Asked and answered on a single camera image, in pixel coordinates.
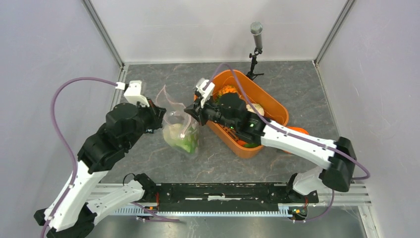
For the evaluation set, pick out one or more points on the orange toy pineapple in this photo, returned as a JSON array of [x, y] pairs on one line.
[[227, 89]]

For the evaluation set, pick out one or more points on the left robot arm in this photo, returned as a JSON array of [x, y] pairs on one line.
[[73, 214]]

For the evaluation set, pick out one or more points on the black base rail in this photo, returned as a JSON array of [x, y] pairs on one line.
[[245, 199]]

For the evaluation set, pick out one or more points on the green toy lettuce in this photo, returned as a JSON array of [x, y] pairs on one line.
[[185, 139]]

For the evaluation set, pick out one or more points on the black microphone tripod stand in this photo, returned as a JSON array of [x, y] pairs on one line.
[[253, 56]]

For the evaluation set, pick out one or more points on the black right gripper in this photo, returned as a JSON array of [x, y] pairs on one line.
[[198, 113]]

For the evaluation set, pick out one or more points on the clear dotted zip top bag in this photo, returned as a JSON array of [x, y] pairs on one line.
[[174, 113]]

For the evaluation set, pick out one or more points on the orange plastic basket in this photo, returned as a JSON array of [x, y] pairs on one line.
[[272, 108]]

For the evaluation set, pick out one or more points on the white toy cabbage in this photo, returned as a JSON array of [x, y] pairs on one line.
[[258, 107]]

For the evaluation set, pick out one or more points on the green toy cucumber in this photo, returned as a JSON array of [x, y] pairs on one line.
[[251, 145]]

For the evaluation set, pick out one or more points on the orange toy handle block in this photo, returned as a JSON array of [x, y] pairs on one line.
[[297, 129]]

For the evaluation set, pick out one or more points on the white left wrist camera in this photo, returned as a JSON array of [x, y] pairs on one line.
[[134, 93]]

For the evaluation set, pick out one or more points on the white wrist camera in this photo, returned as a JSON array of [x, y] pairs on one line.
[[134, 93], [205, 88]]

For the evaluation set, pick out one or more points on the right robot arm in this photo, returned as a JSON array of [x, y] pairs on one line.
[[335, 166]]

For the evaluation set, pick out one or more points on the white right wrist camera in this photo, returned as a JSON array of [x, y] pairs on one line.
[[205, 88]]

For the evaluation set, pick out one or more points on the grey microphone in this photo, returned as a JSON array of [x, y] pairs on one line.
[[256, 29]]

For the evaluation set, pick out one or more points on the orange toy carrot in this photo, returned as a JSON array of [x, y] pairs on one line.
[[241, 143]]

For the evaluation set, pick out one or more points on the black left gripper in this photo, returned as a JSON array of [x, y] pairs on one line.
[[154, 111]]

